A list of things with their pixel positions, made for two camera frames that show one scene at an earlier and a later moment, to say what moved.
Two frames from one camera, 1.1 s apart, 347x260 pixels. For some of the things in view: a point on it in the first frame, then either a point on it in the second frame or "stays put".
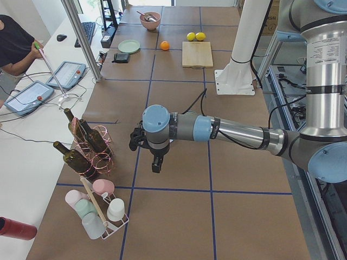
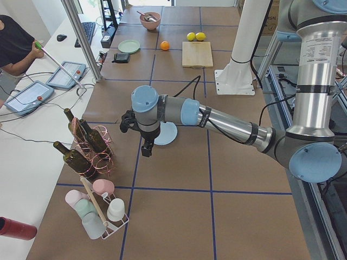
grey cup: (94, 225) stays put
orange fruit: (164, 45) stays put
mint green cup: (84, 206) stays put
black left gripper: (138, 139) -> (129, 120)
